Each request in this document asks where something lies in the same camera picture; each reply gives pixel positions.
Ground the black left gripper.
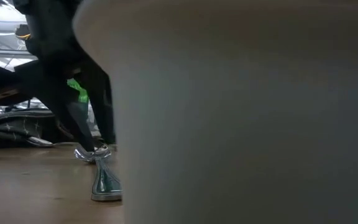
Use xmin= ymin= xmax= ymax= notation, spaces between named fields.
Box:
xmin=0 ymin=58 xmax=96 ymax=152

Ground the silver spoon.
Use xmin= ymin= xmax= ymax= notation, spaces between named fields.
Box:
xmin=26 ymin=136 xmax=78 ymax=148
xmin=73 ymin=143 xmax=123 ymax=202

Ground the white plastic cutlery tray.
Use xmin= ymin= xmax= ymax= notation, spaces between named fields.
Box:
xmin=71 ymin=0 xmax=358 ymax=224

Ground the green glass water bottle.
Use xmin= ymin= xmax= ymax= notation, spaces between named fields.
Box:
xmin=66 ymin=77 xmax=90 ymax=125

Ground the grey checked cloth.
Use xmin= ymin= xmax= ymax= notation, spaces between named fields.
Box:
xmin=0 ymin=108 xmax=74 ymax=149

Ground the black frame post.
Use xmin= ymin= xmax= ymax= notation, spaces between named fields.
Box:
xmin=87 ymin=62 xmax=117 ymax=146

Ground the black hanging cable reel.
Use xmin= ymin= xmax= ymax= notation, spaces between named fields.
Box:
xmin=14 ymin=24 xmax=32 ymax=41

